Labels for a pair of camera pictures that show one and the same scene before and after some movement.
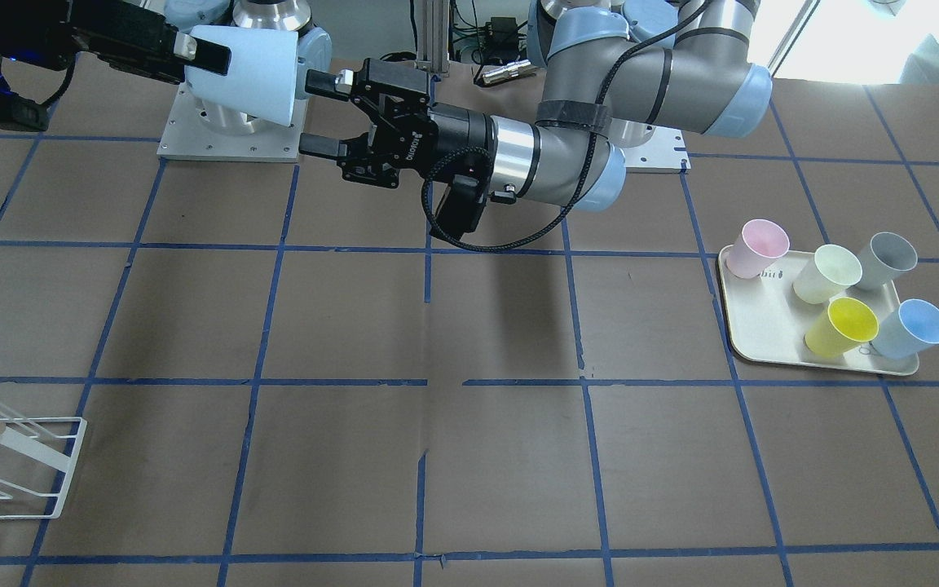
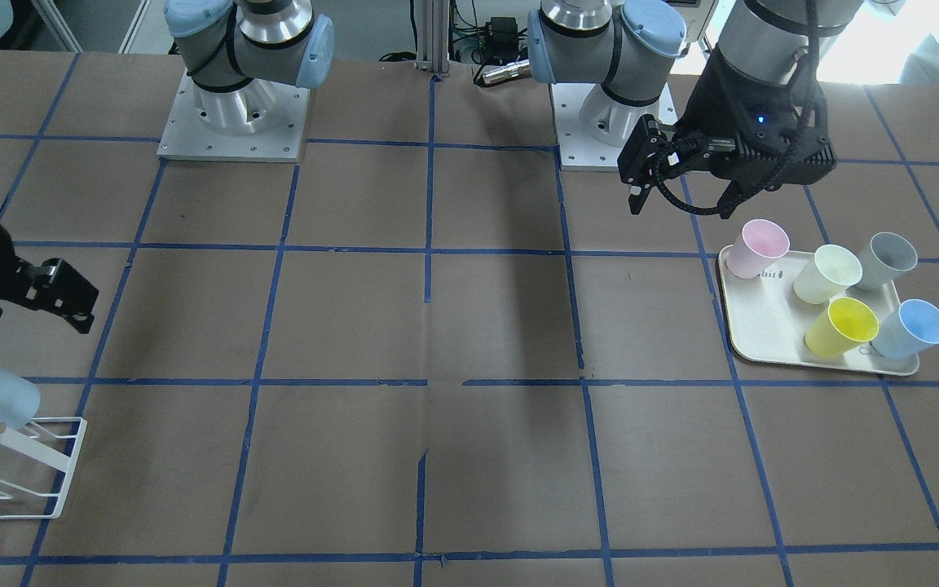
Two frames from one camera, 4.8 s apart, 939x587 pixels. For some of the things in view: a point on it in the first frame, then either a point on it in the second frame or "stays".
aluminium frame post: [433, 37] stays
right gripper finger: [206, 55] to [55, 287]
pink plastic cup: [760, 243] stays
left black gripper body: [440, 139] to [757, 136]
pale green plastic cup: [833, 271] stays
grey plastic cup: [885, 258] stays
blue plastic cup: [910, 330] stays
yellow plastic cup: [844, 326] stays
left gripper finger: [322, 146] to [649, 154]
